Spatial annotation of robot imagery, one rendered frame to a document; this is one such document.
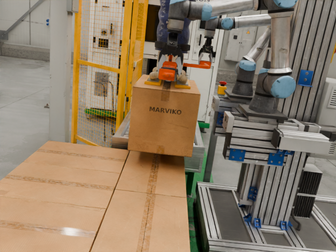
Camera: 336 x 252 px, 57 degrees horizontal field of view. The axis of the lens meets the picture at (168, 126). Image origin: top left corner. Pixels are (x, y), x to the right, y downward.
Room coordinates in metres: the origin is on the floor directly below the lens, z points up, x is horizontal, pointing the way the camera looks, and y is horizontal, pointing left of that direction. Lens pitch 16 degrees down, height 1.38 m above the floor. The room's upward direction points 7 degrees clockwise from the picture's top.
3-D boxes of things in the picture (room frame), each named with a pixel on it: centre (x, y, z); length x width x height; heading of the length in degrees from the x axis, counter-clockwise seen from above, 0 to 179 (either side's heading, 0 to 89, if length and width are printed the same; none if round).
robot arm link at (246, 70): (2.22, -0.50, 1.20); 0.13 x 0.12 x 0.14; 177
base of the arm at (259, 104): (1.71, -0.52, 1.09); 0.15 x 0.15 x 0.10
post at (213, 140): (2.76, -0.44, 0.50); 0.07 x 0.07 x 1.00; 1
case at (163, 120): (2.08, 0.04, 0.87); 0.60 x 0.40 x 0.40; 1
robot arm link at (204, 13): (1.53, -0.07, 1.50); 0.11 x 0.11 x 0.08; 8
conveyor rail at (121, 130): (3.35, 0.39, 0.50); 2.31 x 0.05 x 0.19; 1
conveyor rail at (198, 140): (3.35, -0.26, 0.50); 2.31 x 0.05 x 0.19; 1
